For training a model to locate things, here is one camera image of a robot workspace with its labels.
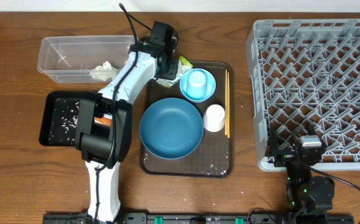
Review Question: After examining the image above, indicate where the green and silver wrapper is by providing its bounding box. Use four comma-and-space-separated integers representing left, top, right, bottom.
157, 55, 193, 88

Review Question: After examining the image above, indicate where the white paper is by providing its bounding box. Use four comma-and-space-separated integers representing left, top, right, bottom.
89, 61, 120, 82

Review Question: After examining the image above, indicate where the large blue plate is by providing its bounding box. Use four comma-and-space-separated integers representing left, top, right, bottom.
139, 98, 204, 160

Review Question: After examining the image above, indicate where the orange carrot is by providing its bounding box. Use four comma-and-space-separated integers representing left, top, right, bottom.
94, 115, 112, 126

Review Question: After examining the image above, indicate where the pile of white rice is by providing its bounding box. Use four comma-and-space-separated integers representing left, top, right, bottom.
48, 98, 80, 146

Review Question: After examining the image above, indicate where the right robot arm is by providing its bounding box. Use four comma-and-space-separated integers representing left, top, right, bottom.
267, 128, 335, 223

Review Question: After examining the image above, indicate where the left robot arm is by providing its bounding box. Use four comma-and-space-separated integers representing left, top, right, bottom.
75, 37, 178, 223

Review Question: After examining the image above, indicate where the grey dishwasher rack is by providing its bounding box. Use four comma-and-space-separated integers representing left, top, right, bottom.
246, 19, 360, 172

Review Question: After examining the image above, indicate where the light blue plastic cup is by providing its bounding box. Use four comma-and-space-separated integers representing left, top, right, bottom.
186, 70, 206, 99

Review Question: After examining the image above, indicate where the dark brown serving tray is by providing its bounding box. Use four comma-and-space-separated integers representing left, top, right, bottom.
140, 61, 234, 178

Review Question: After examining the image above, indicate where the small light blue bowl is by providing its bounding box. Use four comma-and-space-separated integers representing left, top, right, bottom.
180, 68, 216, 103

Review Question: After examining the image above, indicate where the left wooden chopstick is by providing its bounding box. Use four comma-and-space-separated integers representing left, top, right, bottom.
224, 70, 228, 137

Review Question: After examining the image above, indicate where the wooden chopstick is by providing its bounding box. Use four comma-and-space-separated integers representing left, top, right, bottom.
224, 70, 228, 137
226, 70, 230, 139

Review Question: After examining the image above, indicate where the right wooden chopstick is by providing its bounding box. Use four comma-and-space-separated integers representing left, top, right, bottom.
226, 70, 230, 139

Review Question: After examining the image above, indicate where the white paper cup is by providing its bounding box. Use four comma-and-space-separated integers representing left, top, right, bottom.
203, 104, 226, 133

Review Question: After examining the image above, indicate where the clear plastic bin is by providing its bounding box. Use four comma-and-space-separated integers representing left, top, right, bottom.
37, 35, 134, 83

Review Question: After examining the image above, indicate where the black tray bin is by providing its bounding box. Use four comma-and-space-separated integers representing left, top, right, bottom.
39, 91, 113, 152

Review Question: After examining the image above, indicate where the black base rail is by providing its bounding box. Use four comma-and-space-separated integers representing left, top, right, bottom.
42, 212, 355, 224

